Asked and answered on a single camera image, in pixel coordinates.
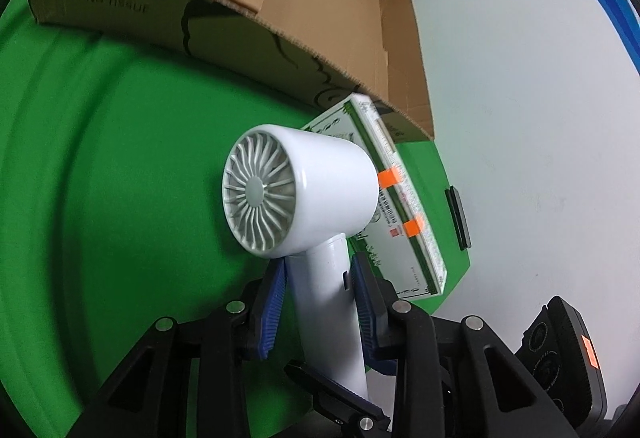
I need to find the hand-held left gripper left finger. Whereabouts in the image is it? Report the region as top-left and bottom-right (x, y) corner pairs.
(65, 259), (288, 438)

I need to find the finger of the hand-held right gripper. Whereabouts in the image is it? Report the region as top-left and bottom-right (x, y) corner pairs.
(284, 360), (392, 434)

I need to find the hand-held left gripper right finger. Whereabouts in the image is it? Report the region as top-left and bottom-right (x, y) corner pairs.
(350, 252), (581, 438)

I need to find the white hair dryer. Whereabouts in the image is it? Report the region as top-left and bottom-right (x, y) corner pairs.
(221, 123), (381, 406)

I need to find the large cardboard box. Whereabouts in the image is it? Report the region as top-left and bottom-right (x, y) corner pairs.
(26, 0), (436, 142)

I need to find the green and white flat box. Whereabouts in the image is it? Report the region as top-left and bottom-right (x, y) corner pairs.
(300, 93), (448, 301)

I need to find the black flat device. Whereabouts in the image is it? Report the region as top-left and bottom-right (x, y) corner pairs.
(444, 185), (472, 250)

